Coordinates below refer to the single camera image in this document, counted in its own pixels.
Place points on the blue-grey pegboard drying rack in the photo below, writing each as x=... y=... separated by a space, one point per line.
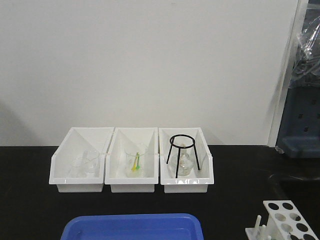
x=299 y=132

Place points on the white test tube rack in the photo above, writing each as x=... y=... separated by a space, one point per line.
x=284 y=222

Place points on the black metal tripod stand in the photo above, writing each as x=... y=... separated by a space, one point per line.
x=177 y=139

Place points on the beaker in middle bin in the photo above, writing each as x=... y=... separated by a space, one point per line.
x=129 y=159

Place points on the glass flask in bin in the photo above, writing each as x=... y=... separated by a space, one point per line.
x=180 y=161

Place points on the yellow green plastic droppers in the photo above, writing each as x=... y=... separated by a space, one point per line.
x=136 y=163

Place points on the middle white plastic bin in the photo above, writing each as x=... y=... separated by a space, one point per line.
x=126 y=137

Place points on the white plastic bin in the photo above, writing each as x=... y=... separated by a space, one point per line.
x=126 y=137
x=77 y=140
x=199 y=180

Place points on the right white plastic bin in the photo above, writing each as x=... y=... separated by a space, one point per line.
x=199 y=180

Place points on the glassware in left bin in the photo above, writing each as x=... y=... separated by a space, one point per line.
x=84 y=165

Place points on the left white plastic bin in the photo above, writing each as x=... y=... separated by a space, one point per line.
x=77 y=140

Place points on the blue plastic tray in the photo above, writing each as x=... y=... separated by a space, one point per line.
x=160 y=226

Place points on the plastic bag of pegs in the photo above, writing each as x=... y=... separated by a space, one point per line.
x=306 y=69

